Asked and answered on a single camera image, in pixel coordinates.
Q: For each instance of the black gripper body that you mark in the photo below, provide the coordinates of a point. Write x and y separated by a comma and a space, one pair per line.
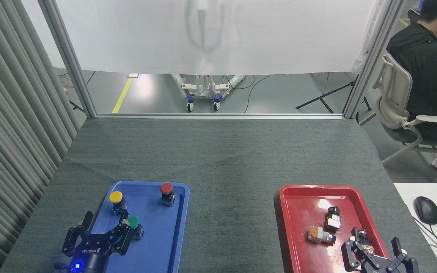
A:
89, 259
381, 266

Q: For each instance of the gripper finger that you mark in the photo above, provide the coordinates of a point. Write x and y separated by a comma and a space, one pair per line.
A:
121, 237
75, 239
406, 263
353, 254

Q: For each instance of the green push button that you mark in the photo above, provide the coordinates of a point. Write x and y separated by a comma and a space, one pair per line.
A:
134, 221

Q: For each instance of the yellow push button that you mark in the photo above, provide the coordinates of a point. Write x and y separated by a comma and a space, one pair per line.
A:
115, 196

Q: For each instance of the red push button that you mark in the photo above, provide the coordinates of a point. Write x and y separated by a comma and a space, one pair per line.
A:
166, 188

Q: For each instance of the blue plastic tray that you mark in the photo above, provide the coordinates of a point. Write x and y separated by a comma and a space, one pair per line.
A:
159, 242

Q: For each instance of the red plastic tray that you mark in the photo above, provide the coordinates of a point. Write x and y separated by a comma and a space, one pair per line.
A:
305, 227

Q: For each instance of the black computer mouse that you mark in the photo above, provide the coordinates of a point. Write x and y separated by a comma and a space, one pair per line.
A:
426, 210

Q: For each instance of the white desk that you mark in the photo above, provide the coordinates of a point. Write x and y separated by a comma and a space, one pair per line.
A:
412, 197

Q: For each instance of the grey pleated curtain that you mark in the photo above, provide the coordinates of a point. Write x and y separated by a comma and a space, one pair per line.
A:
10, 132

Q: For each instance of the dark grey table cover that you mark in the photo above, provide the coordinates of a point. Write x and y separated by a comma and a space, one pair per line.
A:
222, 163

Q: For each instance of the black tripod stand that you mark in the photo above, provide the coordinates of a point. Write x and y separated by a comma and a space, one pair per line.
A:
323, 99

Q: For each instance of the white office chair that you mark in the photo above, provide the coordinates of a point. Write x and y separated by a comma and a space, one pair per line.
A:
395, 94

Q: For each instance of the white stand on wheels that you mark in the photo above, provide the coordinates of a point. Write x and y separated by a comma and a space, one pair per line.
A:
203, 91

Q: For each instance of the person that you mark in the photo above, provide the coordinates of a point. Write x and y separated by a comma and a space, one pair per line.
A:
419, 68

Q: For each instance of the white hanging sheet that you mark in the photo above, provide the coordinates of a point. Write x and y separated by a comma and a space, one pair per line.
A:
218, 38

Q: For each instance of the black and copper switch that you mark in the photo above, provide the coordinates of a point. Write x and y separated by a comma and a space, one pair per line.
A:
364, 237

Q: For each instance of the orange and silver switch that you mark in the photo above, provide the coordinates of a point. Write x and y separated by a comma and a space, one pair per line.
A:
319, 235

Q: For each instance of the black and white switch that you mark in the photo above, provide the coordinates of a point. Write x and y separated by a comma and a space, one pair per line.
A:
332, 220

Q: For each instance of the silver frame rail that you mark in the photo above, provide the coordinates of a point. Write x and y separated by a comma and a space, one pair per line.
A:
218, 116

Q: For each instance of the silver frame post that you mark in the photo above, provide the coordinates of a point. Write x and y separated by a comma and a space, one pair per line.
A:
70, 64
370, 64

